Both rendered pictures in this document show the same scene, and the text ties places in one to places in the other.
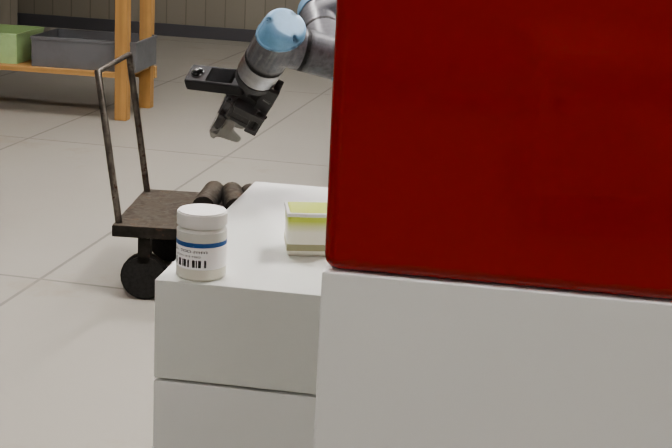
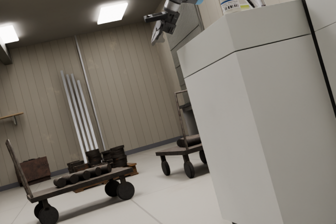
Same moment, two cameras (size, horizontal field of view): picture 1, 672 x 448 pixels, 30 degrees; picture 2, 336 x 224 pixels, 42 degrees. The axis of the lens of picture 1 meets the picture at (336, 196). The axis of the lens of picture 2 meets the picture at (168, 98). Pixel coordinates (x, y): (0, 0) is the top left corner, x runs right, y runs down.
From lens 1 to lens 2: 1.53 m
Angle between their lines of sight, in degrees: 31
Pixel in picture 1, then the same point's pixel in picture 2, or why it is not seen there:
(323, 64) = not seen: outside the picture
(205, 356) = (249, 36)
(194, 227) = not seen: outside the picture
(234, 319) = (254, 20)
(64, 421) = not seen: outside the picture
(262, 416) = (273, 52)
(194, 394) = (250, 52)
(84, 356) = not seen: outside the picture
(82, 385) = not seen: outside the picture
